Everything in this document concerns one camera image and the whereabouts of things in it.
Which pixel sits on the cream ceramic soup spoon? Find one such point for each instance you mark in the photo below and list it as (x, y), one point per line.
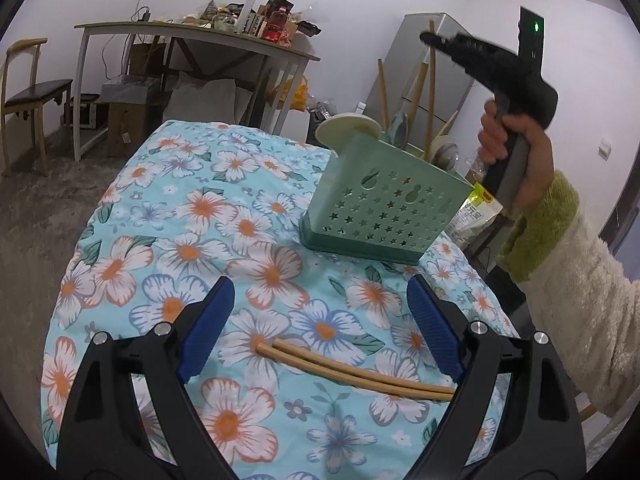
(335, 132)

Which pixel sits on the wooden chair black seat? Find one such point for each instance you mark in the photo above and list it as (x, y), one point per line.
(30, 102)

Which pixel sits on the yellow green snack bag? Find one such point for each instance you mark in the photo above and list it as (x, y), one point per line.
(478, 211)

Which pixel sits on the brown cardboard box under table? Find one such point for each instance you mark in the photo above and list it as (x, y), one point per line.
(126, 128)

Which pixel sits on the person right hand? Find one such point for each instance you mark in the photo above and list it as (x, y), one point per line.
(518, 157)

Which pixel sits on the white wall switch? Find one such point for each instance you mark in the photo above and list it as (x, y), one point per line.
(605, 148)

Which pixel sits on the yellow plastic bag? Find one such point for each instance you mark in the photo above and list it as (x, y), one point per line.
(299, 101)

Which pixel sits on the green perforated utensil basket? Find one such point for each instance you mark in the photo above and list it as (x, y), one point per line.
(376, 202)

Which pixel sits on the floral light-blue tablecloth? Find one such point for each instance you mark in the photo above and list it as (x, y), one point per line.
(201, 201)

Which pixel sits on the white sack under table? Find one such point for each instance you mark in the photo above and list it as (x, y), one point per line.
(197, 100)

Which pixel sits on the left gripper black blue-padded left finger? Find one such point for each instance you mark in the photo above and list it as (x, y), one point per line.
(102, 434)

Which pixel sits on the clutter pile on table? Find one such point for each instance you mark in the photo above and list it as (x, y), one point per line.
(276, 21)

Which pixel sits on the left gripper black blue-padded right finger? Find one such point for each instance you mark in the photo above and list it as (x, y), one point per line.
(539, 435)

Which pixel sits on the grey refrigerator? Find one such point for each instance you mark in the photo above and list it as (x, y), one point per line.
(407, 74)

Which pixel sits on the cream fleece sleeve forearm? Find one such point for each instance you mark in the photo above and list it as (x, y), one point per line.
(578, 294)

